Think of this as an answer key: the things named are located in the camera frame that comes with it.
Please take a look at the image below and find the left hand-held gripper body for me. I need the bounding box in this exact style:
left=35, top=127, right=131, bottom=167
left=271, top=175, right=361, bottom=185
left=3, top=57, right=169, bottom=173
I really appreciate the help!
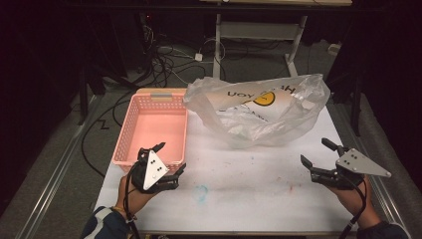
left=131, top=146, right=181, bottom=195

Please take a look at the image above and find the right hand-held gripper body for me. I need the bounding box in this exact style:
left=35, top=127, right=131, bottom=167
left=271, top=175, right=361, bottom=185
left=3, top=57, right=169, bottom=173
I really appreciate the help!
left=310, top=146, right=393, bottom=191

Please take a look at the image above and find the pink perforated plastic basket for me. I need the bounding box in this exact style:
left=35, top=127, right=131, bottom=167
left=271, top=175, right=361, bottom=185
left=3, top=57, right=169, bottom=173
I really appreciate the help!
left=111, top=92, right=189, bottom=174

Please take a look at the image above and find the clear smiley-print plastic bag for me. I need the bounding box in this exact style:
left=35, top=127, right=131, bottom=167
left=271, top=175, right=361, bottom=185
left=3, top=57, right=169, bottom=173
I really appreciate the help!
left=183, top=73, right=331, bottom=149

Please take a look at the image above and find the person's left hand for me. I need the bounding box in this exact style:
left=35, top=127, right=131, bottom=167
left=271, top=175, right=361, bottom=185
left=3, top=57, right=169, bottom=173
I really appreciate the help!
left=115, top=173, right=157, bottom=219

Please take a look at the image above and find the person's right hand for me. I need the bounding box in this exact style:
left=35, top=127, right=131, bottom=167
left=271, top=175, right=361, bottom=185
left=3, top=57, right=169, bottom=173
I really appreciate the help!
left=325, top=175, right=382, bottom=231

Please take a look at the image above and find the black stand leg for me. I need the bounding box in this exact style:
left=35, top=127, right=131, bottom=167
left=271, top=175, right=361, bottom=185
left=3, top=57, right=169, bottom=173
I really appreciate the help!
left=77, top=64, right=92, bottom=126

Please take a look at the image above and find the white-framed desk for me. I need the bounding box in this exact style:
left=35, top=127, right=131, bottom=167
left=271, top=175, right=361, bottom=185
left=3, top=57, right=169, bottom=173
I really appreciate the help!
left=198, top=0, right=353, bottom=80

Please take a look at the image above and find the left hand-held gripper cable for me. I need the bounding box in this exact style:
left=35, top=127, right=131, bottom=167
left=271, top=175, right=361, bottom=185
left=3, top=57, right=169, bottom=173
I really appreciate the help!
left=121, top=161, right=142, bottom=239

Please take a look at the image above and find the hand-held gripper cable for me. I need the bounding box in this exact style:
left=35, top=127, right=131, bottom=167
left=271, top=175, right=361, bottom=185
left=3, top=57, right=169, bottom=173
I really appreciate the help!
left=121, top=161, right=142, bottom=239
left=337, top=173, right=369, bottom=239

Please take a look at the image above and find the right hand-held gripper cable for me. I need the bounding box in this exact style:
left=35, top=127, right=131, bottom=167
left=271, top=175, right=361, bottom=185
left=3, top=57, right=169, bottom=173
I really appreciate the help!
left=337, top=173, right=369, bottom=239

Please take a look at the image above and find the long black floor cable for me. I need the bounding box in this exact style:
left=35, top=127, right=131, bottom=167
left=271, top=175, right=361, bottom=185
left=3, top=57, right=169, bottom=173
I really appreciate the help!
left=81, top=89, right=137, bottom=177

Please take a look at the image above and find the tangle of black floor cables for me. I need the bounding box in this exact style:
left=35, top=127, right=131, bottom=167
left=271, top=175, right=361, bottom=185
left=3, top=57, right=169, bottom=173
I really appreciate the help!
left=138, top=24, right=208, bottom=89

